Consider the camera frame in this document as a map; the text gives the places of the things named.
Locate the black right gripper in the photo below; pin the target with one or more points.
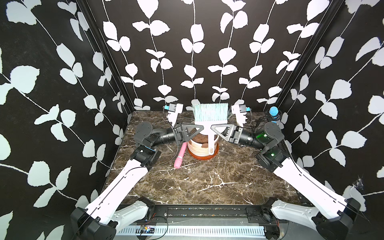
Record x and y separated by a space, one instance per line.
235 137

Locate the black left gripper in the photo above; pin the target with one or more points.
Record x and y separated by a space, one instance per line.
179 129

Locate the white ceramic pot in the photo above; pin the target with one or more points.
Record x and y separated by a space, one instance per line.
198 147

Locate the mint green scrub brush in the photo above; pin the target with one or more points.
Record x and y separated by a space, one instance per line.
207 115

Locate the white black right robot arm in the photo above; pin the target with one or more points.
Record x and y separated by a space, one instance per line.
331 215

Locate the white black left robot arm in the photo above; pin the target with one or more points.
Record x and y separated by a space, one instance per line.
102 219

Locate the brown mud clay filling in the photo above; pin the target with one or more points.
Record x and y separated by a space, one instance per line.
201 139

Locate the orange terracotta saucer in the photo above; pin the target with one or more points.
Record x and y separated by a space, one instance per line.
203 158

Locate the pink toy microphone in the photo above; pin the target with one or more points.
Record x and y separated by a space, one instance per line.
179 160

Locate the small circuit board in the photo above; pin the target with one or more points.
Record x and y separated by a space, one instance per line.
146 230

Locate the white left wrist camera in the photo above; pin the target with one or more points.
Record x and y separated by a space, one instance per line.
173 111

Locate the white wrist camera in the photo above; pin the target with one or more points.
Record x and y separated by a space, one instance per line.
173 111
240 112

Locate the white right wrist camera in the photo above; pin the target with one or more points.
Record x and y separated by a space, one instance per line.
240 112

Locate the black front rail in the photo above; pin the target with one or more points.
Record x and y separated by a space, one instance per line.
255 214

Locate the white slotted cable duct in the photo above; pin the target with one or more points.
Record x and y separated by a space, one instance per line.
199 231

